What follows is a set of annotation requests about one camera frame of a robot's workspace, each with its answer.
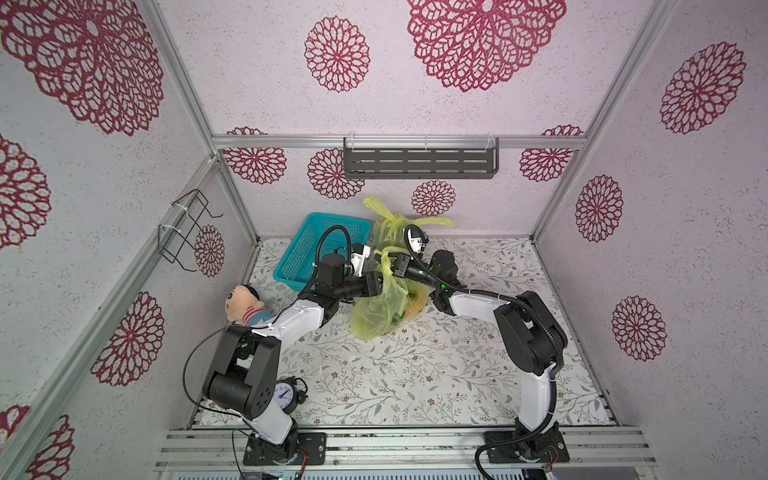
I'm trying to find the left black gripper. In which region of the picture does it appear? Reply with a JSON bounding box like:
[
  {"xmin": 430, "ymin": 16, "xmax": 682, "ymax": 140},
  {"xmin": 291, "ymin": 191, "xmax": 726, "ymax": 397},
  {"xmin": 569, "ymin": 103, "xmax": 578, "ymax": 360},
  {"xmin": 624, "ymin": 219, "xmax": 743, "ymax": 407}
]
[{"xmin": 336, "ymin": 270, "xmax": 395, "ymax": 302}]

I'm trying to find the yellow plastic bag bottom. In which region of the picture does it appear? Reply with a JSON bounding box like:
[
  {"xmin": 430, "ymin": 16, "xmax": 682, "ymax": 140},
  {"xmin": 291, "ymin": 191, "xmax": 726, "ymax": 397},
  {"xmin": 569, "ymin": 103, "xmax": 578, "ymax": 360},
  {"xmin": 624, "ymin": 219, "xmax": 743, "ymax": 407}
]
[{"xmin": 349, "ymin": 246, "xmax": 432, "ymax": 341}]

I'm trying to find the yellow plastic bag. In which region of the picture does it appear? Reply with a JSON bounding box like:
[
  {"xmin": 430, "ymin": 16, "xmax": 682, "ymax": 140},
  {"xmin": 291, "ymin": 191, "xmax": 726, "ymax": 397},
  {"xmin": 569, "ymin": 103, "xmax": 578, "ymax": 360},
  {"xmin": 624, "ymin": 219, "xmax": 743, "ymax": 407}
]
[
  {"xmin": 349, "ymin": 246, "xmax": 432, "ymax": 341},
  {"xmin": 363, "ymin": 196, "xmax": 453, "ymax": 252}
]

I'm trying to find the yellow plastic bag top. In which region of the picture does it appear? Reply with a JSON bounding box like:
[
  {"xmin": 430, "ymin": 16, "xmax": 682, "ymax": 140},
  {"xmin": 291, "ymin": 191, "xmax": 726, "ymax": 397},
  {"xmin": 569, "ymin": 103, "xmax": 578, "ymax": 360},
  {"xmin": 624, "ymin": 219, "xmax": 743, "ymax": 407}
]
[{"xmin": 363, "ymin": 196, "xmax": 453, "ymax": 252}]

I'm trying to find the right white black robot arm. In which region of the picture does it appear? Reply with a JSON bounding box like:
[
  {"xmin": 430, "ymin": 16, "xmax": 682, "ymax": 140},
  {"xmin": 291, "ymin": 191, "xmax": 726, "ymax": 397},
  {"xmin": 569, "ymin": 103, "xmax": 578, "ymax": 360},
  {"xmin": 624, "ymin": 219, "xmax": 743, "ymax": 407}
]
[{"xmin": 384, "ymin": 250, "xmax": 568, "ymax": 440}]

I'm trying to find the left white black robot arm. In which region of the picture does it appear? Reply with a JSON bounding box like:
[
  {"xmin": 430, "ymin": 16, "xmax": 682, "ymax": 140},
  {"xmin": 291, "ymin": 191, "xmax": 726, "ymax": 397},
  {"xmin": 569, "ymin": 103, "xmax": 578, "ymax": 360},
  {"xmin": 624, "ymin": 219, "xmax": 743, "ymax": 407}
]
[{"xmin": 202, "ymin": 253, "xmax": 383, "ymax": 446}]

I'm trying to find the teal plastic basket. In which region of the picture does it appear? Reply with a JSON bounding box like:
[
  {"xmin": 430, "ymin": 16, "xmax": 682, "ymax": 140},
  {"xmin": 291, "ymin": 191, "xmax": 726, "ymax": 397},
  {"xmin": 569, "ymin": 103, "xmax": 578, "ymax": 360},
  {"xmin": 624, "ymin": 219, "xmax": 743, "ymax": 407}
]
[{"xmin": 272, "ymin": 212, "xmax": 374, "ymax": 292}]

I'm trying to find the plush doll toy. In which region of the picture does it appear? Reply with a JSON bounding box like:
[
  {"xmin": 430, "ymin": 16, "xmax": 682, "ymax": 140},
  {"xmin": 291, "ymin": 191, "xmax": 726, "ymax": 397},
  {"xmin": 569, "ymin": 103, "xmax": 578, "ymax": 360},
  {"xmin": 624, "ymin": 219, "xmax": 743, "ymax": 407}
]
[{"xmin": 225, "ymin": 284, "xmax": 274, "ymax": 327}]

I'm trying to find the black alarm clock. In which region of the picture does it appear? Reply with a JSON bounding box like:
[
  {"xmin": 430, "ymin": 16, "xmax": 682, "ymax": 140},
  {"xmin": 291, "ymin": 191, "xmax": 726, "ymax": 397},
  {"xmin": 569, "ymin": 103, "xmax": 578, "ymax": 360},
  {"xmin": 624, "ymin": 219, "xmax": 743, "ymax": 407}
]
[{"xmin": 273, "ymin": 376, "xmax": 308, "ymax": 414}]

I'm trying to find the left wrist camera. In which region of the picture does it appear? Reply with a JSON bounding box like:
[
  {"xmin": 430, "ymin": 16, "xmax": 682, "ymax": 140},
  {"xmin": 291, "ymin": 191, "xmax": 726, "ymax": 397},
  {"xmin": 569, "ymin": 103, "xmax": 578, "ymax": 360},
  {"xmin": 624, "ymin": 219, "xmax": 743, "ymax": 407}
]
[{"xmin": 350, "ymin": 243, "xmax": 372, "ymax": 277}]

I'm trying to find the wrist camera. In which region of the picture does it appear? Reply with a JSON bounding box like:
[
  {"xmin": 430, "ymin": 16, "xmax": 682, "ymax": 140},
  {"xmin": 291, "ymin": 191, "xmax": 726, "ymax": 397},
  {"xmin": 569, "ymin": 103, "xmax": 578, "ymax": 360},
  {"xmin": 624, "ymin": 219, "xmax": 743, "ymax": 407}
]
[
  {"xmin": 407, "ymin": 226, "xmax": 429, "ymax": 257},
  {"xmin": 350, "ymin": 243, "xmax": 372, "ymax": 277}
]

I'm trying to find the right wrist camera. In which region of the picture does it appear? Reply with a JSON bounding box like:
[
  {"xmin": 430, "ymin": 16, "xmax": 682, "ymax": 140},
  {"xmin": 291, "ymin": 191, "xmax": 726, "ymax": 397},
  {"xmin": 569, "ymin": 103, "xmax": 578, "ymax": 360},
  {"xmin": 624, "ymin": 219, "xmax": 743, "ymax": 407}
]
[{"xmin": 407, "ymin": 226, "xmax": 429, "ymax": 257}]

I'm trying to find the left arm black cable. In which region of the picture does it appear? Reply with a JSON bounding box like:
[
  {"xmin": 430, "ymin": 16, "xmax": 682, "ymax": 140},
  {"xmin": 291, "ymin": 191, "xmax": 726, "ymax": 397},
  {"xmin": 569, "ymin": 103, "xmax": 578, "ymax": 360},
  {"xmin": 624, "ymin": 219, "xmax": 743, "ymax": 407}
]
[{"xmin": 181, "ymin": 224, "xmax": 355, "ymax": 421}]

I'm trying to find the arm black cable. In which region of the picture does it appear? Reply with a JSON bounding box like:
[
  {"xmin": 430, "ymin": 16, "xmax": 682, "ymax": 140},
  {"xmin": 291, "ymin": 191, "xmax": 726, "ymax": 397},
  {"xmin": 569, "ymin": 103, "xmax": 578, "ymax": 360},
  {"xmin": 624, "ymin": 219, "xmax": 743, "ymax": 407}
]
[
  {"xmin": 181, "ymin": 224, "xmax": 355, "ymax": 421},
  {"xmin": 403, "ymin": 224, "xmax": 566, "ymax": 480}
]

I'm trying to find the grey wall shelf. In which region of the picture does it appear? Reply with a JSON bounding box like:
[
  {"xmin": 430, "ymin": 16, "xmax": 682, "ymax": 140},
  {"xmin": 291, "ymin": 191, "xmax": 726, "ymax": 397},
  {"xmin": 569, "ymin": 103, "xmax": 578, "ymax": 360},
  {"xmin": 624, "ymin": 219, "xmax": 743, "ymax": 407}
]
[{"xmin": 342, "ymin": 138, "xmax": 499, "ymax": 180}]

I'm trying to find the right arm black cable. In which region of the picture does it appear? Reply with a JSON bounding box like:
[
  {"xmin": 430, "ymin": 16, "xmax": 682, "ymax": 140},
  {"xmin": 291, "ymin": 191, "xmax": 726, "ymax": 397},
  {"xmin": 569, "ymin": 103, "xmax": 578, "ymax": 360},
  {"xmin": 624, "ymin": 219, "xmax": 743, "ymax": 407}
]
[{"xmin": 403, "ymin": 224, "xmax": 566, "ymax": 480}]

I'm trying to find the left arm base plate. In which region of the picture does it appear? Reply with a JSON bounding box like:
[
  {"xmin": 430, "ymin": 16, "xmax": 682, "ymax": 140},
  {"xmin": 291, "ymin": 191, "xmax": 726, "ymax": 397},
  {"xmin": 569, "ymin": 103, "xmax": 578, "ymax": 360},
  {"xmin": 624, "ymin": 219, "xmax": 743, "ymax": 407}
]
[{"xmin": 243, "ymin": 432, "xmax": 328, "ymax": 467}]

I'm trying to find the black wire wall rack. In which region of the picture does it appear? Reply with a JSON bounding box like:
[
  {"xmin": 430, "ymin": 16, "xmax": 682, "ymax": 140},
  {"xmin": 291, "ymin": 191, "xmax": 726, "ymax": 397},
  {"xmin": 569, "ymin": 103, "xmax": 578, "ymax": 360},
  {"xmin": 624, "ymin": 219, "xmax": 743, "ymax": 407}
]
[{"xmin": 156, "ymin": 189, "xmax": 225, "ymax": 278}]

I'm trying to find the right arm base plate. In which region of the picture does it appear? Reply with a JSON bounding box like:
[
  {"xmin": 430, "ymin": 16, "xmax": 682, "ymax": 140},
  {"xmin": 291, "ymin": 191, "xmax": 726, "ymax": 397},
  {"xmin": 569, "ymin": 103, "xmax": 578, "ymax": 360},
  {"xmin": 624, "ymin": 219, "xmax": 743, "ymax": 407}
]
[{"xmin": 487, "ymin": 427, "xmax": 570, "ymax": 465}]

